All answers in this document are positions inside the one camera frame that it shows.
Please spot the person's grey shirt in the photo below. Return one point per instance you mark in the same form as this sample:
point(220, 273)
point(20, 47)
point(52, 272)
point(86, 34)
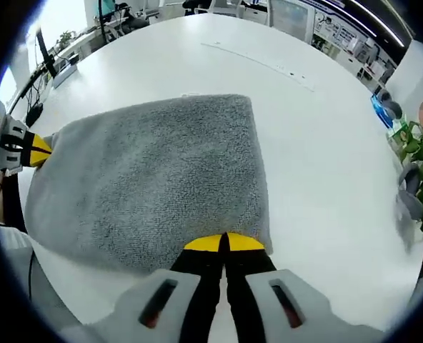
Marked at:
point(15, 257)

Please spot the grey mesh office chair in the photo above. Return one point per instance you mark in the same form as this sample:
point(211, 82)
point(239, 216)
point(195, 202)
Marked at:
point(290, 18)

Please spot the blue flat packet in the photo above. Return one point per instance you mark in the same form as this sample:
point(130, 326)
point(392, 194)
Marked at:
point(381, 110)

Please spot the green white carton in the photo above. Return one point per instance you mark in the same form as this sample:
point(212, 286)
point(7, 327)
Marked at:
point(399, 132)

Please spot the black monitor stand pole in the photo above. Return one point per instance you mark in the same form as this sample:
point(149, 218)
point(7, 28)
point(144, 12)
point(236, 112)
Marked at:
point(46, 53)

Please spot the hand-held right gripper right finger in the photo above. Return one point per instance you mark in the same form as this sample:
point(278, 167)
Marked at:
point(286, 300)

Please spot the grey towel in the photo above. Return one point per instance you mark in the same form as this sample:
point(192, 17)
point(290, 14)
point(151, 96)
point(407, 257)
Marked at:
point(143, 178)

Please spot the light blue pouch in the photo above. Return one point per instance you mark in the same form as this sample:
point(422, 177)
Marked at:
point(63, 76)

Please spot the small black box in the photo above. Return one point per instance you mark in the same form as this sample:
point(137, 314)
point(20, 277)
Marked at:
point(73, 59)

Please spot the black headphones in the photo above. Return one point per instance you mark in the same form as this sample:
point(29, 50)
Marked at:
point(392, 103)

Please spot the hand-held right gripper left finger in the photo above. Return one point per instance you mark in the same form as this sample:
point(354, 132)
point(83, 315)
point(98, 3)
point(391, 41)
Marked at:
point(168, 300)

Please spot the white table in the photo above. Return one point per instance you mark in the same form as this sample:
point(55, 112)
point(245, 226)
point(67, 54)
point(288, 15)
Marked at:
point(322, 160)

